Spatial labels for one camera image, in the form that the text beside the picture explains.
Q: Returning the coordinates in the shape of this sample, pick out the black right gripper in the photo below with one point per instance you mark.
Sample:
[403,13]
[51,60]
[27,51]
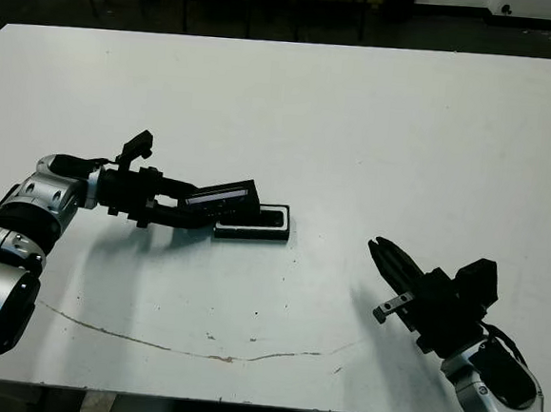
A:
[443,319]

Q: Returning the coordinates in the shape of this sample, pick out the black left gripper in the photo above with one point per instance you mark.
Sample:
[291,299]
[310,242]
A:
[126,192]

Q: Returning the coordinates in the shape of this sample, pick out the black box lid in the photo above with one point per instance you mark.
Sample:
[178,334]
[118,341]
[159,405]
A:
[228,197]

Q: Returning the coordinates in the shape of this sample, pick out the black bar-shaped camera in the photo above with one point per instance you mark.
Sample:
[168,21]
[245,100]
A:
[272,217]

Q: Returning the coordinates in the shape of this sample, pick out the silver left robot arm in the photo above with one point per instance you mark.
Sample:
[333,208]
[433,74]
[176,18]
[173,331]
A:
[42,192]

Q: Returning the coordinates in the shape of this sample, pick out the black box base white insert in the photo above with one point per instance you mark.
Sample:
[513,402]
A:
[254,234]

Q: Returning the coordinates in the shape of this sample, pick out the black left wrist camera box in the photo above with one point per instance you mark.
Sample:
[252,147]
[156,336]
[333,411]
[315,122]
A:
[134,147]

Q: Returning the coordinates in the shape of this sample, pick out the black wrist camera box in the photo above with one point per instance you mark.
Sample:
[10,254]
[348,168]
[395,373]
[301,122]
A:
[477,281]
[134,147]

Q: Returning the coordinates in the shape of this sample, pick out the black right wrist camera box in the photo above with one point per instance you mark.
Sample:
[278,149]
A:
[477,281]

